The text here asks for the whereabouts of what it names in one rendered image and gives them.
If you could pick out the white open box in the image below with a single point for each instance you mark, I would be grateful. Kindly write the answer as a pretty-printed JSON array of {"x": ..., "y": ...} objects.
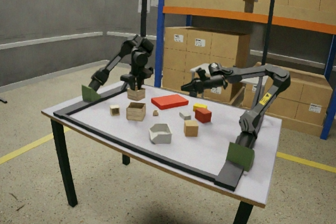
[{"x": 161, "y": 133}]

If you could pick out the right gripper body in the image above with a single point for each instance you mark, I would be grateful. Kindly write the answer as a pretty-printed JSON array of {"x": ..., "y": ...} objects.
[{"x": 130, "y": 78}]

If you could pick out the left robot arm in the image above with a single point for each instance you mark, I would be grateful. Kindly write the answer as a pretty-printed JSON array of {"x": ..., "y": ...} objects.
[{"x": 249, "y": 120}]

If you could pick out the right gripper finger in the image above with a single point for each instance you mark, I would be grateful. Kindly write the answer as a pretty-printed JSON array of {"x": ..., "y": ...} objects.
[
  {"x": 132, "y": 85},
  {"x": 139, "y": 82}
]

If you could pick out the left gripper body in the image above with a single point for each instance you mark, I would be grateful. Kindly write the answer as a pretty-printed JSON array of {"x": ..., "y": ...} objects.
[{"x": 207, "y": 84}]

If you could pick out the tan cube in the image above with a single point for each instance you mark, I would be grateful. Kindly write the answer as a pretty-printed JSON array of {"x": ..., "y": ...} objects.
[{"x": 190, "y": 128}]

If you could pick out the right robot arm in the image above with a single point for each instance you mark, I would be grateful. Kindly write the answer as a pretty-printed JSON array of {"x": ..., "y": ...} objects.
[{"x": 139, "y": 55}]

